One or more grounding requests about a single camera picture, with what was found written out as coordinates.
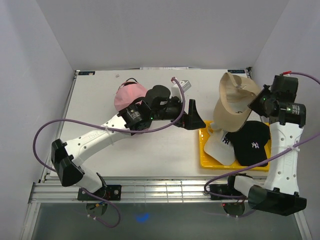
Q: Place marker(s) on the white baseball cap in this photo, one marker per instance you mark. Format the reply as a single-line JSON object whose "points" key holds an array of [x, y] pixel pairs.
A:
{"points": [[218, 146]]}

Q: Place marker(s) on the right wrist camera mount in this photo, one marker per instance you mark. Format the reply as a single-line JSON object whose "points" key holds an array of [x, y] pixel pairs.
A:
{"points": [[286, 73]]}

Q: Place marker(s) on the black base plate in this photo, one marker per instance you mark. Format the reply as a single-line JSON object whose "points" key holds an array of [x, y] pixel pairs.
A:
{"points": [[111, 192], [221, 189]]}

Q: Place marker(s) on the left black corner label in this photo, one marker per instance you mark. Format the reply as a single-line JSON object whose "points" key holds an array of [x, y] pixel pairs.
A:
{"points": [[86, 73]]}

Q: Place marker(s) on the pink baseball cap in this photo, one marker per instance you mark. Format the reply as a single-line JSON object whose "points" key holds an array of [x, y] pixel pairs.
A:
{"points": [[127, 93]]}

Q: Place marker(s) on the yellow plastic tray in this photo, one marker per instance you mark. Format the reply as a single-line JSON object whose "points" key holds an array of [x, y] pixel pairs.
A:
{"points": [[208, 162]]}

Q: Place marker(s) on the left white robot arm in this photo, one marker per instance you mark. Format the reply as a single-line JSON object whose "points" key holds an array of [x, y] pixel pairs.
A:
{"points": [[68, 157]]}

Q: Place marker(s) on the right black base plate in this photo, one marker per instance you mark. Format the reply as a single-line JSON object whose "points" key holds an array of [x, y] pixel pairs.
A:
{"points": [[221, 189]]}

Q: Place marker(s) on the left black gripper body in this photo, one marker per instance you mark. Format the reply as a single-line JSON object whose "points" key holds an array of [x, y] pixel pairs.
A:
{"points": [[171, 111]]}

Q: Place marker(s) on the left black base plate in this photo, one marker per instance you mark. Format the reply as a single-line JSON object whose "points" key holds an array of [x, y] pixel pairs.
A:
{"points": [[111, 192]]}

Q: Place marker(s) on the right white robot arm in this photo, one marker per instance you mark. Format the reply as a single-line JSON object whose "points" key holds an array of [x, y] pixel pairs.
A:
{"points": [[280, 192]]}

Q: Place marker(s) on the beige baseball cap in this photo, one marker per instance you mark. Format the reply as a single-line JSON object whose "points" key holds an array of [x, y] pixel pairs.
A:
{"points": [[235, 94]]}

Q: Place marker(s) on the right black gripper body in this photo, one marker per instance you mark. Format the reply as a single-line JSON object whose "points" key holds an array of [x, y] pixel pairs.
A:
{"points": [[271, 98]]}

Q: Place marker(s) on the right black corner label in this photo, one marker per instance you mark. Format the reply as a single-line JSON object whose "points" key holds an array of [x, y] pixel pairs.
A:
{"points": [[236, 71]]}

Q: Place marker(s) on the aluminium frame rail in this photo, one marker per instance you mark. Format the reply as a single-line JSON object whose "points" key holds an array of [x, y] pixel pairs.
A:
{"points": [[132, 191]]}

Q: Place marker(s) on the black NY baseball cap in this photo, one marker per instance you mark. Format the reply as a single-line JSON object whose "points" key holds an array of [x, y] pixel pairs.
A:
{"points": [[249, 142]]}

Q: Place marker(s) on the black corner label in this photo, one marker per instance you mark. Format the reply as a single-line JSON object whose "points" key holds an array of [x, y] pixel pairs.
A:
{"points": [[86, 73], [236, 71]]}

